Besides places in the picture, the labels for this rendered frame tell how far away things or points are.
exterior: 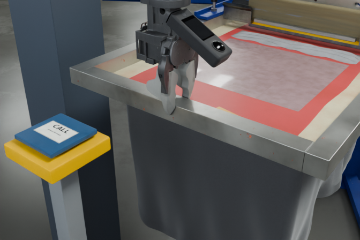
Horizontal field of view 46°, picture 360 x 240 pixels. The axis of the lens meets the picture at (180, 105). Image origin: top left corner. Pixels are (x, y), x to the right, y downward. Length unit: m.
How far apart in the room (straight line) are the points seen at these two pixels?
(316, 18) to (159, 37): 0.61
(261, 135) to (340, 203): 1.54
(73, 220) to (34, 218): 1.26
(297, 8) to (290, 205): 0.60
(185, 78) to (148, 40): 0.10
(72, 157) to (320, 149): 0.39
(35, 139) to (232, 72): 0.49
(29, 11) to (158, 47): 0.58
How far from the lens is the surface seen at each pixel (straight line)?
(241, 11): 1.32
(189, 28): 0.71
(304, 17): 1.25
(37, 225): 2.07
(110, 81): 0.89
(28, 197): 2.23
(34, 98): 1.37
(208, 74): 1.00
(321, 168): 0.68
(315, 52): 1.17
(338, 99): 0.93
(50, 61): 1.24
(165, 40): 0.73
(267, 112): 0.84
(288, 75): 1.02
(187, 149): 0.94
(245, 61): 1.08
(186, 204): 1.04
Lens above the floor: 1.35
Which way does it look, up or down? 27 degrees down
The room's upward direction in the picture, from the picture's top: straight up
